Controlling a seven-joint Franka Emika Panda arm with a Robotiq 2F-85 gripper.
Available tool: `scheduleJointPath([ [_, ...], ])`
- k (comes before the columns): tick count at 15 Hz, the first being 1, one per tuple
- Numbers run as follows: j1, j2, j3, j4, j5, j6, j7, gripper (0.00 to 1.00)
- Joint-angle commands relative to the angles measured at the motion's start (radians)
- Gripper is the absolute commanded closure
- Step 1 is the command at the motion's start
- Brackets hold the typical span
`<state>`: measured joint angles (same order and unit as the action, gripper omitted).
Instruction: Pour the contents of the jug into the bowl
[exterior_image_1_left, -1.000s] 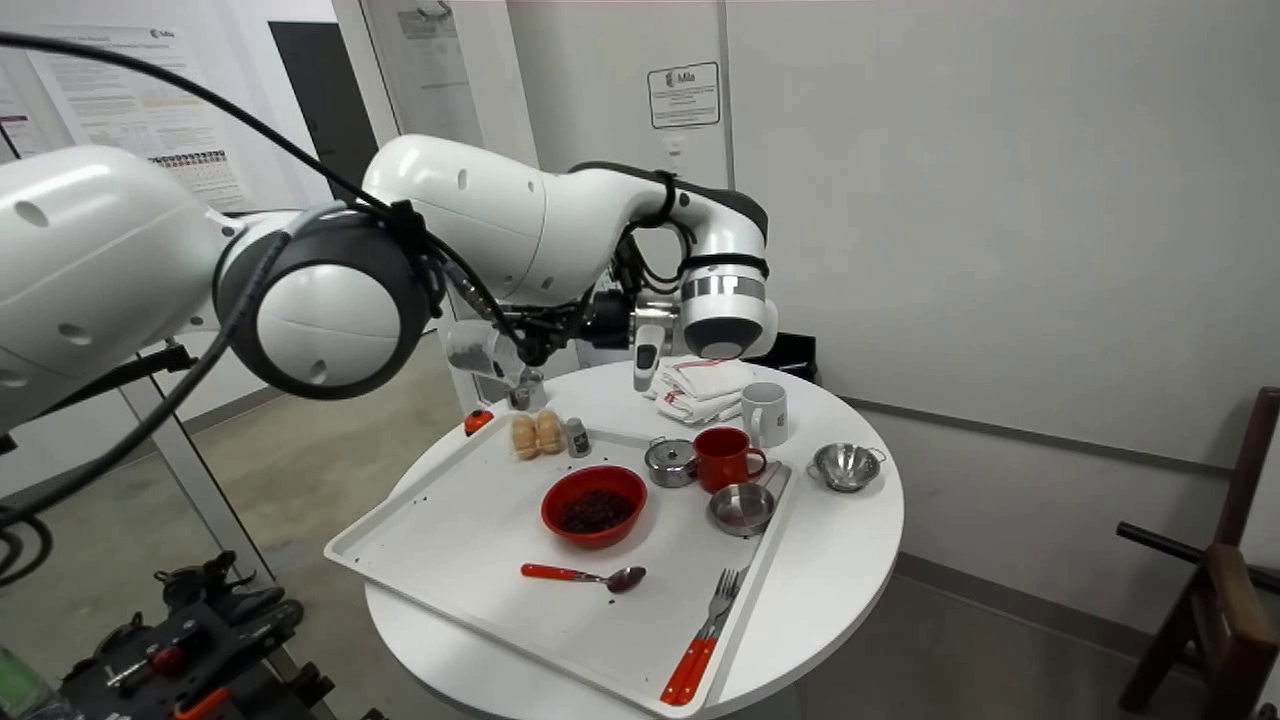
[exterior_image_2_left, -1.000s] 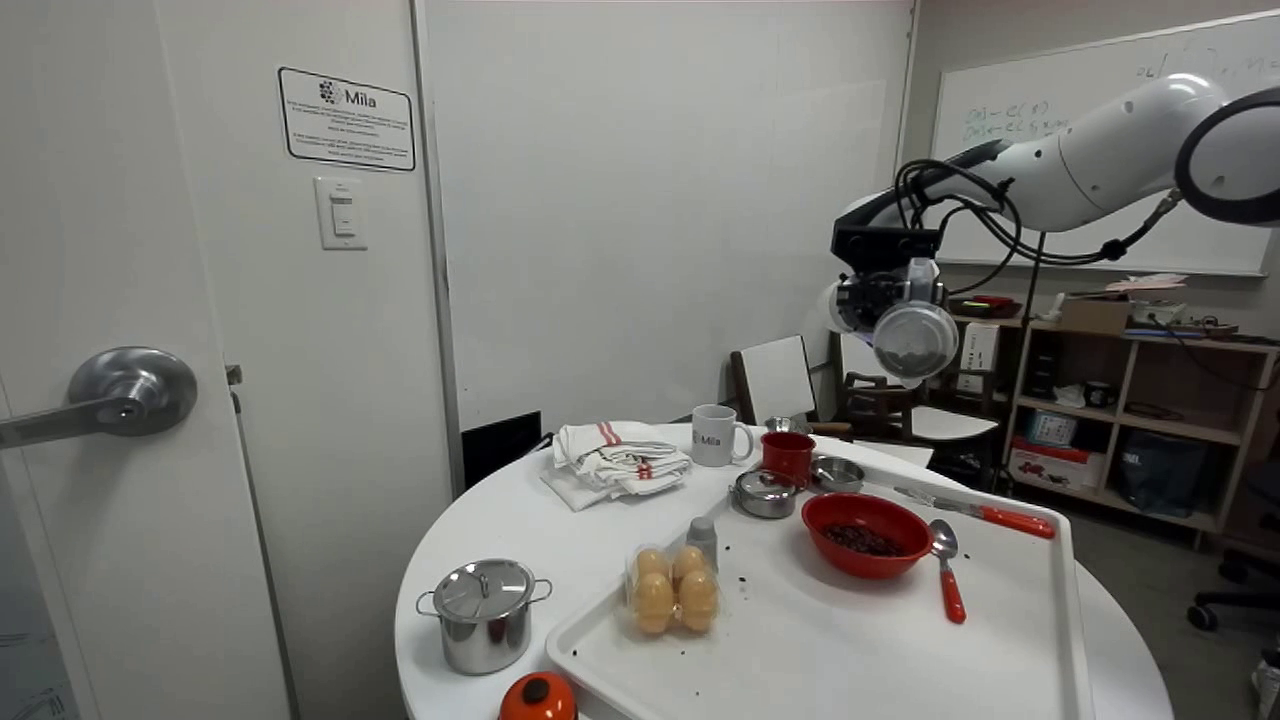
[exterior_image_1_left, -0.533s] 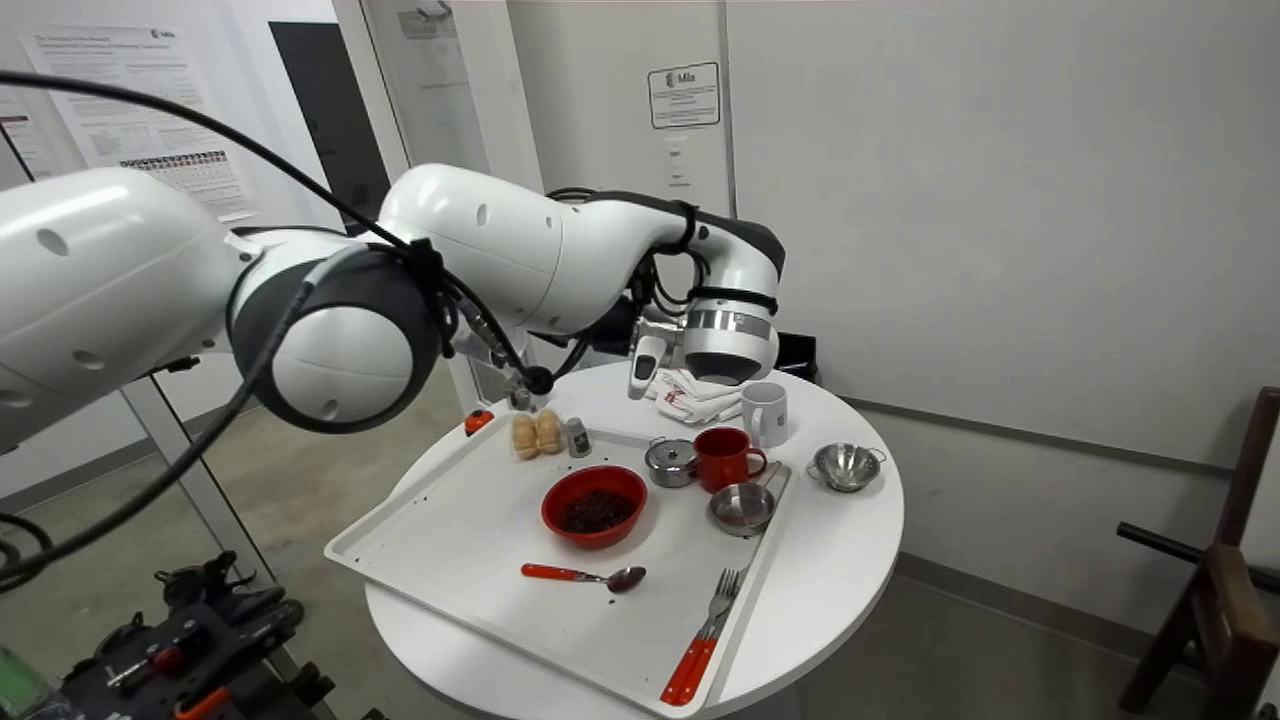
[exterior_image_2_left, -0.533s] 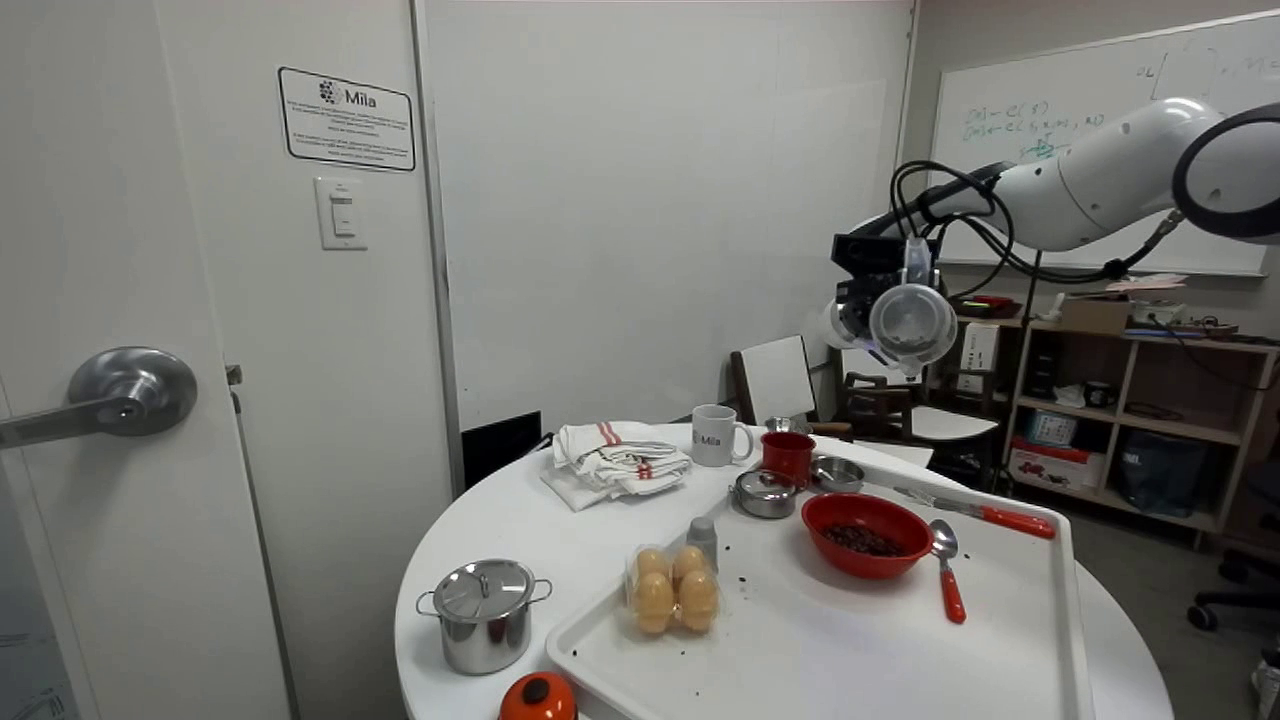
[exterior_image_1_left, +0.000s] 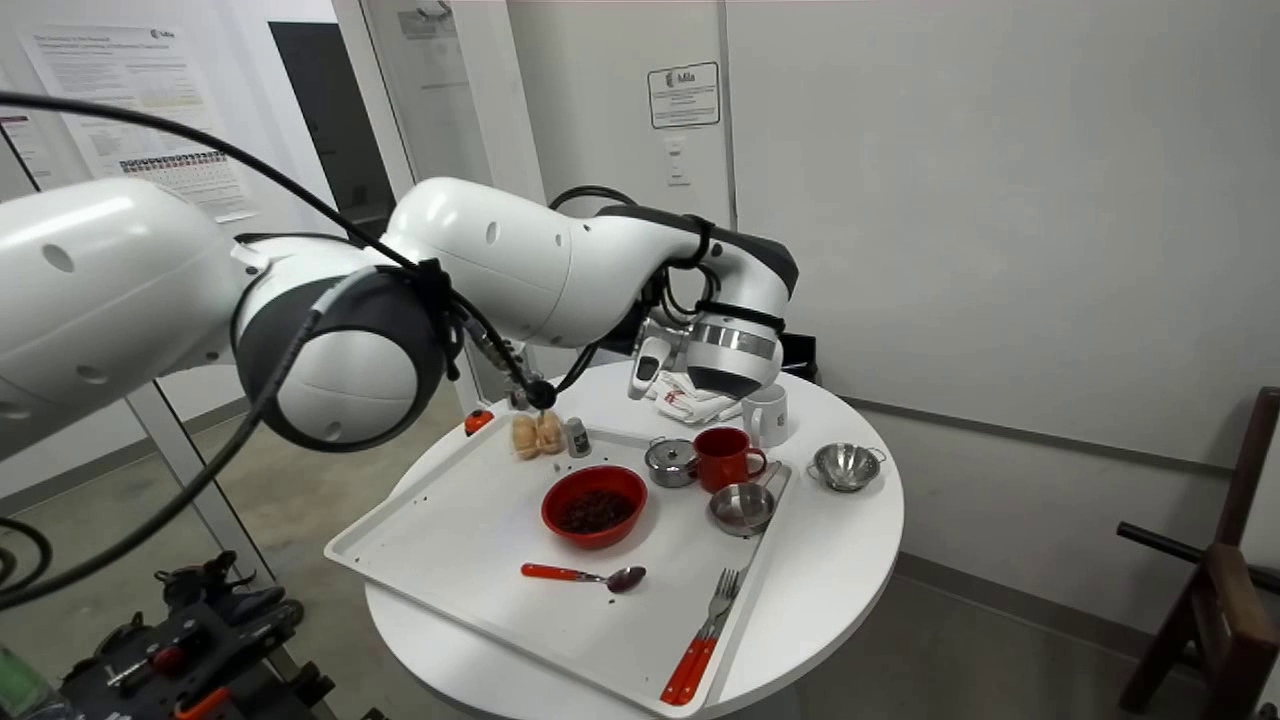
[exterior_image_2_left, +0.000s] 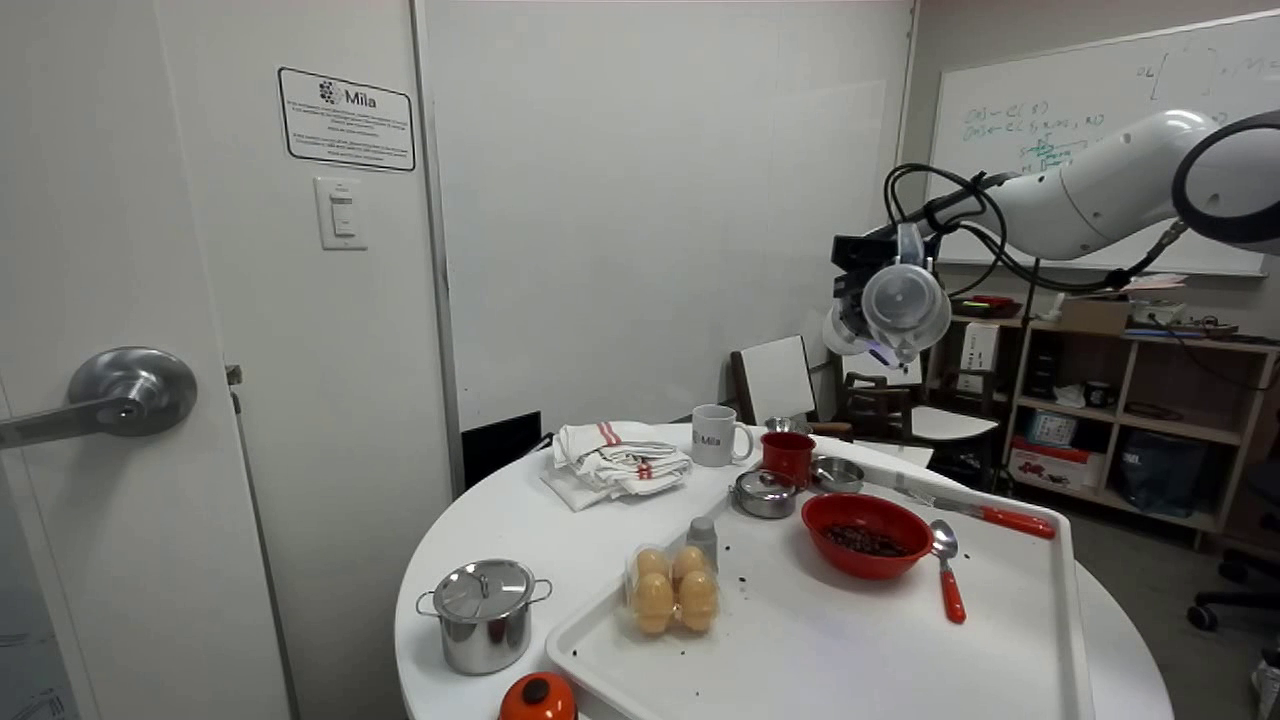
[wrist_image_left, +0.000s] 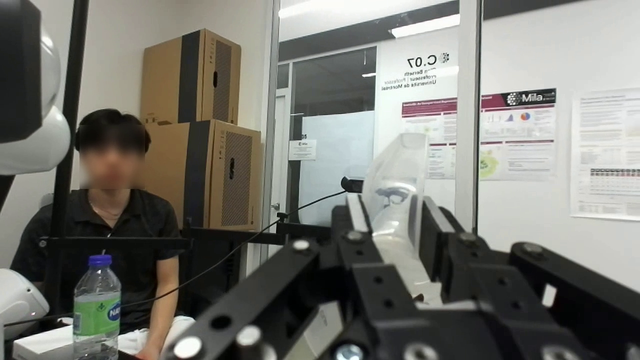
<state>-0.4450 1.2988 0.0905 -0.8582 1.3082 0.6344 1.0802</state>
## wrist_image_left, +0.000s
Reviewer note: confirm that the black header Mila poster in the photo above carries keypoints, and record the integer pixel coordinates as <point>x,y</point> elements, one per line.
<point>518,132</point>

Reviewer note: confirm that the small white door sign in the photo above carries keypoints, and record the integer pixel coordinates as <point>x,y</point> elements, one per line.
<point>302,148</point>

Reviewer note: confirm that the person in black shirt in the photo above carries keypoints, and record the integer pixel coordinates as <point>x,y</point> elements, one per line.
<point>126,221</point>

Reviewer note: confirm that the small tall cardboard box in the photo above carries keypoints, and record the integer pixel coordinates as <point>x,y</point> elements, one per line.
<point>166,80</point>

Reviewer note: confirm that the large cardboard box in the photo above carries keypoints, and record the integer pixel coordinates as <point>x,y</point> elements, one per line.
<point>221,172</point>

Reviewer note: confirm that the green-label water bottle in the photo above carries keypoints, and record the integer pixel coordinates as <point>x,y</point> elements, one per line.
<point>97,312</point>

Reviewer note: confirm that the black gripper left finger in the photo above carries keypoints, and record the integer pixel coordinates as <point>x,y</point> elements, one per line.
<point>321,280</point>

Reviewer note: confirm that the white table chart poster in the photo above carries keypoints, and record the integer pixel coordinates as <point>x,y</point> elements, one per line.
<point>606,156</point>

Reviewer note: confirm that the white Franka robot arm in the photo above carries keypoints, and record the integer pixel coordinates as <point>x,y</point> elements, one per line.
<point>40,142</point>

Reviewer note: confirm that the room number sign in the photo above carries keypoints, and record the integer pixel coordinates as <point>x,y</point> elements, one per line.
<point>422,71</point>

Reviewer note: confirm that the bare person forearm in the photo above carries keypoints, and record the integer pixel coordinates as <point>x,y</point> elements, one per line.
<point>163,301</point>

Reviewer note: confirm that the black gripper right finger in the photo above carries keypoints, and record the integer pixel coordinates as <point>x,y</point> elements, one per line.
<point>533,286</point>

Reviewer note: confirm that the clear plastic jug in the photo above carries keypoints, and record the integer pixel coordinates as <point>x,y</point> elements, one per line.
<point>396,181</point>

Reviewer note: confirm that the maroon header poster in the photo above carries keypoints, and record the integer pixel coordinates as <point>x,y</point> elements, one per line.
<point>431,132</point>

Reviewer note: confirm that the black tripod camera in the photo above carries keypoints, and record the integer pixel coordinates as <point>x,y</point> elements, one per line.
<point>350,185</point>

